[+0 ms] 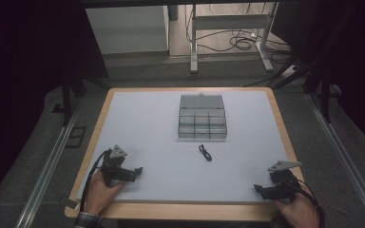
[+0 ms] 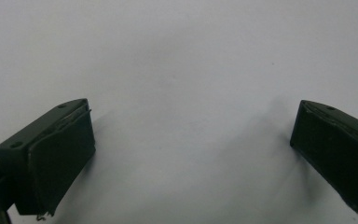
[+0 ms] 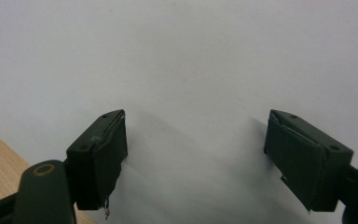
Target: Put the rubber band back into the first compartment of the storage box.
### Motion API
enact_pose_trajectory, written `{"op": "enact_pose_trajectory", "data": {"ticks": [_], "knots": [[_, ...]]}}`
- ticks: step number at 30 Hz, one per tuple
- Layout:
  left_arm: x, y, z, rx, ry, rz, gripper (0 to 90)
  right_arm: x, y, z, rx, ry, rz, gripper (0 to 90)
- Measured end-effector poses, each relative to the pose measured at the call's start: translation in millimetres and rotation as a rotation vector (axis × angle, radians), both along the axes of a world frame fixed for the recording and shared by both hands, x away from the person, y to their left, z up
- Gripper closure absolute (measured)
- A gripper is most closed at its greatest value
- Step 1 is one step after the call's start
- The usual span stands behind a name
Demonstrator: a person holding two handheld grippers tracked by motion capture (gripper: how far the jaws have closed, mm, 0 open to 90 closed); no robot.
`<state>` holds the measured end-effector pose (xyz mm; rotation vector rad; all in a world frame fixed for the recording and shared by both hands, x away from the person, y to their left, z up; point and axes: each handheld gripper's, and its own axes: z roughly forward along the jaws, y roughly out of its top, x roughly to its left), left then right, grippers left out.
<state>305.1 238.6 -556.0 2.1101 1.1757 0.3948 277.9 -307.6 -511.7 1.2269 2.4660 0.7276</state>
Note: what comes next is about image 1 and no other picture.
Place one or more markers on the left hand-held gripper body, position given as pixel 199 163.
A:
pixel 115 164

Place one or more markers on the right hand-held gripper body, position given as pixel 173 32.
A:
pixel 284 183

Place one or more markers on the clear plastic compartment box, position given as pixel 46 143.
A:
pixel 202 117

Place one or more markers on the person's right hand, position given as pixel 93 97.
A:
pixel 297 210

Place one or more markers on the person's left hand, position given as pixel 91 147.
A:
pixel 99 194

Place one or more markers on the white table mat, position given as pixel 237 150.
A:
pixel 171 171

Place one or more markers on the dark beaded wristband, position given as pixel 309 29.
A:
pixel 88 220

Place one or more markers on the wooden table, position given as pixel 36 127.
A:
pixel 183 212

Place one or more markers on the black tripod stand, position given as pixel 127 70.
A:
pixel 310 76
pixel 72 91

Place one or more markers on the white cabinet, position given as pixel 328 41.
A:
pixel 126 30

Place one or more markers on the metal floor rail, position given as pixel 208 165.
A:
pixel 47 171
pixel 345 158

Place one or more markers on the white metal desk frame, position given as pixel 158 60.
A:
pixel 231 22

